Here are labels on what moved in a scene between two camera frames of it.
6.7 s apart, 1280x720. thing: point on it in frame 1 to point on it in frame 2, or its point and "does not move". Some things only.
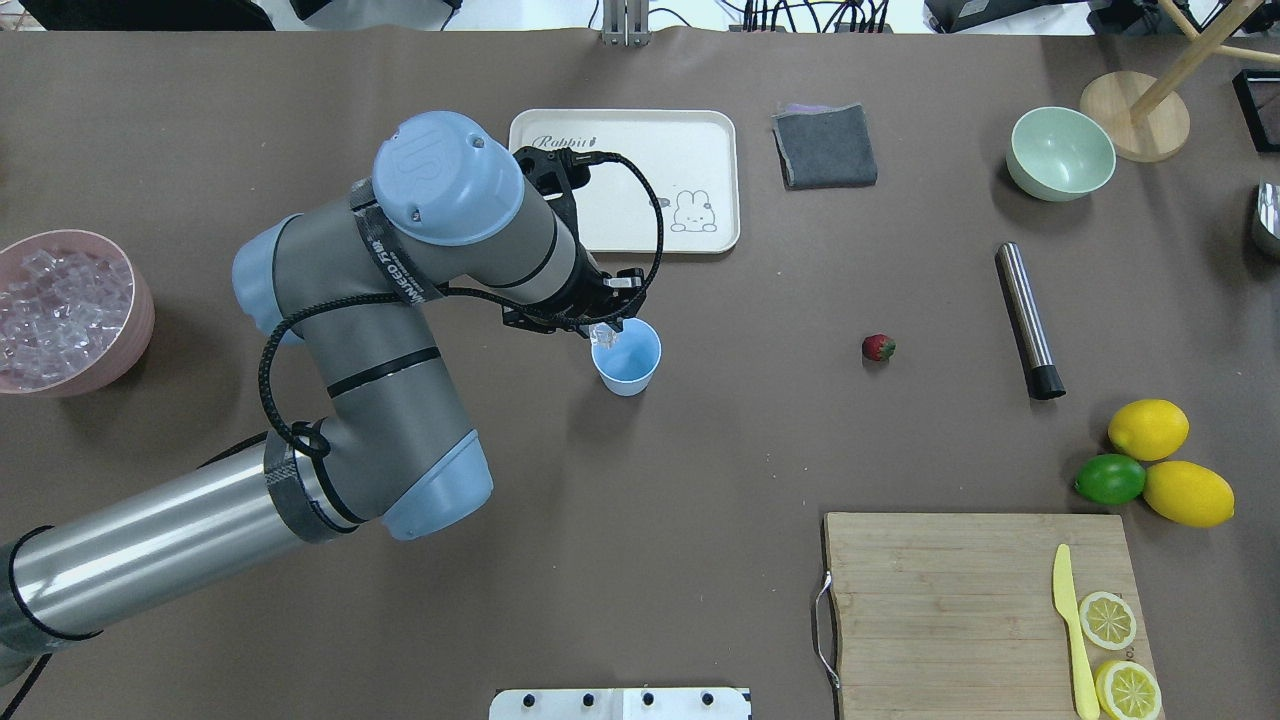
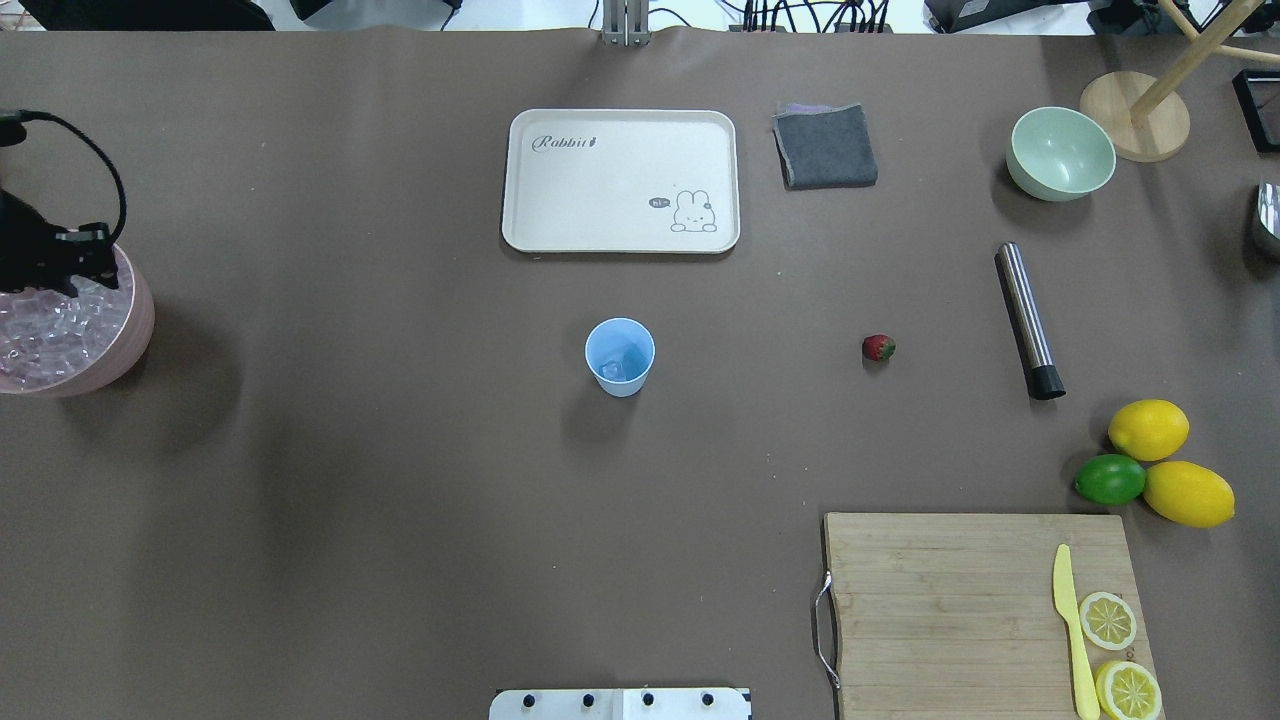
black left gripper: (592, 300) to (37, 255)
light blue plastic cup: (628, 366) does not move
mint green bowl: (1058, 154) does not move
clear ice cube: (602, 334) to (613, 370)
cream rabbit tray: (691, 158) does not move
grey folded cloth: (821, 147) does not move
